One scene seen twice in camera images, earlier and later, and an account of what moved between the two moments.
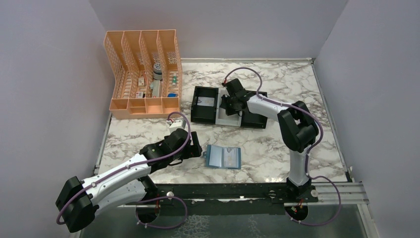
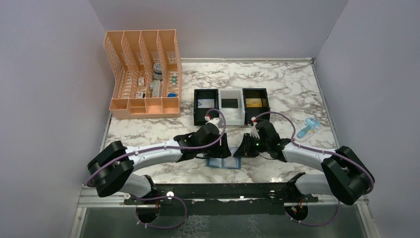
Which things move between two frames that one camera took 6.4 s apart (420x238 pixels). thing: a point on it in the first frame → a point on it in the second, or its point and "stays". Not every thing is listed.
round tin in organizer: (157, 73) stays
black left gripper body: (185, 153) → (219, 151)
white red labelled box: (139, 94) stays
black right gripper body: (229, 104) → (253, 145)
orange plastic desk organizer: (147, 70) stays
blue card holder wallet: (225, 157) stays
